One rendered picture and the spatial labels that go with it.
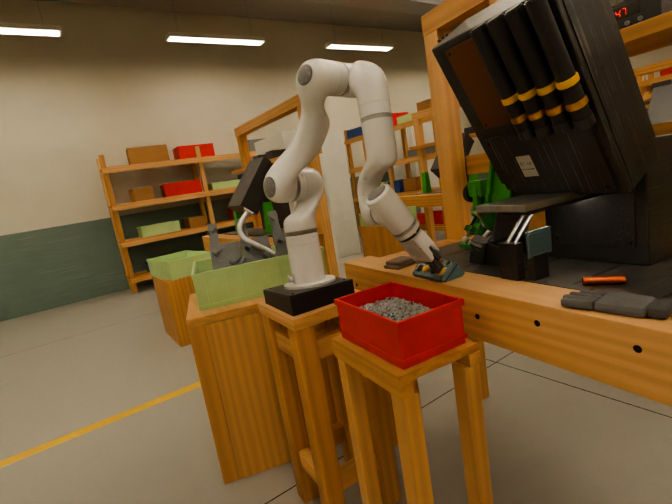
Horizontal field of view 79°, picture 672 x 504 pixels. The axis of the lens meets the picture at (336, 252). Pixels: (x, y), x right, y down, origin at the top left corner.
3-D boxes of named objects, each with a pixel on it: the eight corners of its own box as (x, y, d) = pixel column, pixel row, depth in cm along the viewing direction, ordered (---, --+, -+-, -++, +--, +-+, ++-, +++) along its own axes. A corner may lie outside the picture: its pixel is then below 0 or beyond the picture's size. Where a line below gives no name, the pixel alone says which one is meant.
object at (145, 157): (297, 251, 815) (275, 134, 775) (133, 294, 654) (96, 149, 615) (284, 249, 859) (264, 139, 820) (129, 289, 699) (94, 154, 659)
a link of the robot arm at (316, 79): (307, 206, 152) (272, 212, 141) (289, 188, 157) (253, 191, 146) (360, 72, 123) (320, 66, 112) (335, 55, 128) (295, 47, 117)
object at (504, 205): (525, 217, 101) (524, 204, 101) (476, 216, 116) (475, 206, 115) (616, 192, 118) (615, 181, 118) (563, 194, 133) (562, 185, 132)
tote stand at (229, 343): (224, 485, 186) (185, 320, 172) (220, 425, 235) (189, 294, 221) (362, 435, 204) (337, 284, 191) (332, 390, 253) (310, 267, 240)
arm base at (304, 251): (291, 292, 139) (281, 238, 137) (279, 285, 157) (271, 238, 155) (342, 280, 145) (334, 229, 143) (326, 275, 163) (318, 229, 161)
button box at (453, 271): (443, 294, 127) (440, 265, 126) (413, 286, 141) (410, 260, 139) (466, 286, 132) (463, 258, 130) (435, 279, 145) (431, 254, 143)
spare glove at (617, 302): (682, 306, 84) (682, 294, 83) (665, 323, 78) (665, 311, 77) (577, 294, 100) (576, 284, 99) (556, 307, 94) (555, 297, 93)
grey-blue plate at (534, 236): (533, 281, 114) (529, 232, 111) (527, 280, 116) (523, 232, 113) (555, 273, 118) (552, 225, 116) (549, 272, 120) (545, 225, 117)
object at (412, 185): (447, 241, 666) (430, 96, 627) (356, 237, 872) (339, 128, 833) (469, 234, 695) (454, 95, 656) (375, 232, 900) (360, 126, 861)
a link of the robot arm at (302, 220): (278, 237, 150) (266, 172, 147) (315, 229, 162) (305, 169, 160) (299, 235, 141) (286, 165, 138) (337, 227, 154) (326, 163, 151)
